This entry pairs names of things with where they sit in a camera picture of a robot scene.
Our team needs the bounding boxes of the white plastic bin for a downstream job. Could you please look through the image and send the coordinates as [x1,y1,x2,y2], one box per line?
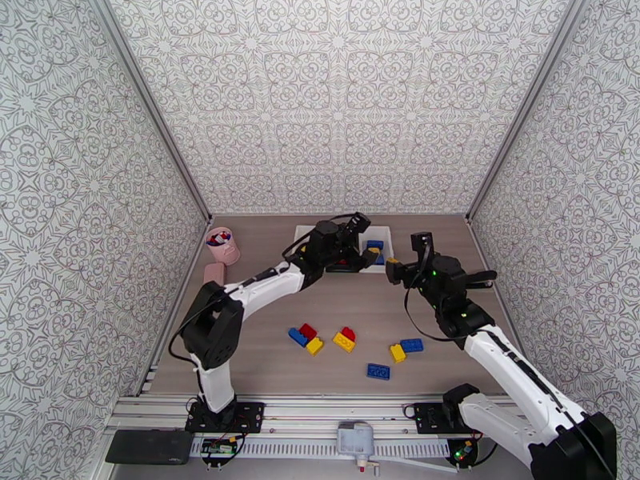
[293,224,321,260]
[369,225,395,274]

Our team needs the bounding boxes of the black stapler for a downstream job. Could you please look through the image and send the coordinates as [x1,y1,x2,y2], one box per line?
[465,270,498,290]

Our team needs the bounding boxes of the pink cup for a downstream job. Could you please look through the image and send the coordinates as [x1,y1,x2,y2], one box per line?
[206,226,242,268]

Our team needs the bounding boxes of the round black circuit board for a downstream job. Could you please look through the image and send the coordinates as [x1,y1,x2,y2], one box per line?
[446,437,479,469]

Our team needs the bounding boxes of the grey plastic device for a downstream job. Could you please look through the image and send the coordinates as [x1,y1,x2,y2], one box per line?
[337,421,376,469]

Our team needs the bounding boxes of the small circuit board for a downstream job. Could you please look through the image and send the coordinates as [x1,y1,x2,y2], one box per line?
[201,435,239,457]

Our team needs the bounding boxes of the flat black box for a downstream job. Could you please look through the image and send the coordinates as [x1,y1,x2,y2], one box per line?
[106,429,194,466]

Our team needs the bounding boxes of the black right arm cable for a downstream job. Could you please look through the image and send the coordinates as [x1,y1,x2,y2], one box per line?
[403,248,454,343]

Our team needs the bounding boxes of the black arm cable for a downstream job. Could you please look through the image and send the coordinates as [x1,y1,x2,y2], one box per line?
[403,248,454,343]
[169,212,361,367]

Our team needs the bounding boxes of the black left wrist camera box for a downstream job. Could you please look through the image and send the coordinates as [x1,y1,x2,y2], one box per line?
[348,211,373,238]

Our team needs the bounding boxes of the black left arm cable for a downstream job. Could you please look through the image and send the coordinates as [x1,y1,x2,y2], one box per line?
[169,212,361,367]

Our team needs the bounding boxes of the aluminium table side rail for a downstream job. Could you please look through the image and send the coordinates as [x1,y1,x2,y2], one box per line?
[137,221,214,397]
[465,221,526,354]

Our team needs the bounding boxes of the aluminium table back rail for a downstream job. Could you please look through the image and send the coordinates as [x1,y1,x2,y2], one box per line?
[209,211,470,218]

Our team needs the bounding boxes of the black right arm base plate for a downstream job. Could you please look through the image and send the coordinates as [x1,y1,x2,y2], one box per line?
[414,401,495,436]

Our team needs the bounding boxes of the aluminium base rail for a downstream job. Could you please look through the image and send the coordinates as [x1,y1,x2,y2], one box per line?
[107,392,576,441]

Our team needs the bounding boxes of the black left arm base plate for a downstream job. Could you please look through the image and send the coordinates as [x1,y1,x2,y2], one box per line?
[186,401,266,434]

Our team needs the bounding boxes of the aluminium frame post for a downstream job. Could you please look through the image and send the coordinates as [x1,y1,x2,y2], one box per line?
[85,0,214,225]
[465,0,596,225]

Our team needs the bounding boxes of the white slotted cable duct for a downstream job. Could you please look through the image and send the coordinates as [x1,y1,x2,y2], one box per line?
[238,438,451,458]

